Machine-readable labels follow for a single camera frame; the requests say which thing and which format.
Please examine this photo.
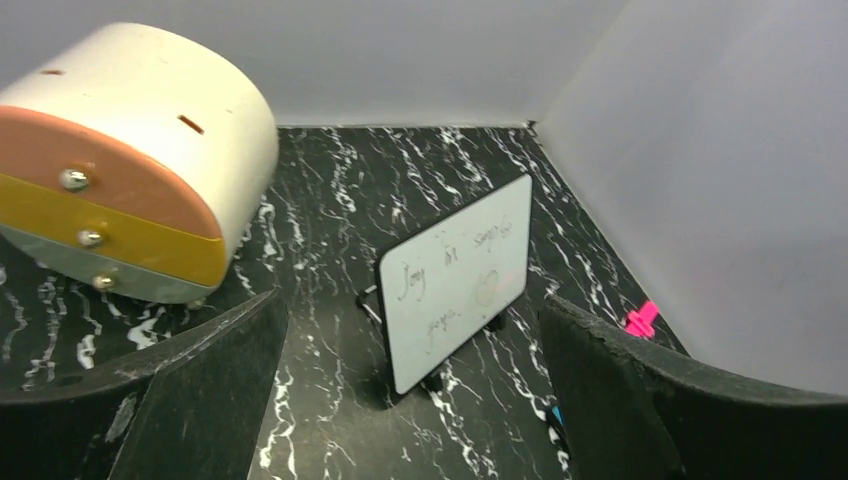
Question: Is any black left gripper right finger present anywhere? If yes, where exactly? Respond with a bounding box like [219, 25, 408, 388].
[539, 296, 847, 479]

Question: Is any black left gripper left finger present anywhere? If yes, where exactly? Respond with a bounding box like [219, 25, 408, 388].
[1, 288, 288, 479]

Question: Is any blue black whiteboard eraser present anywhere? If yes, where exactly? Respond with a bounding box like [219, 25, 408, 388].
[545, 404, 570, 455]

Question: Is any small white whiteboard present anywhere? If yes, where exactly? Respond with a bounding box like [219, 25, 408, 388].
[356, 174, 533, 396]

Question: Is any cream round drawer box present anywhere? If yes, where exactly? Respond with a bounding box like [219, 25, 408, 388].
[1, 22, 279, 305]

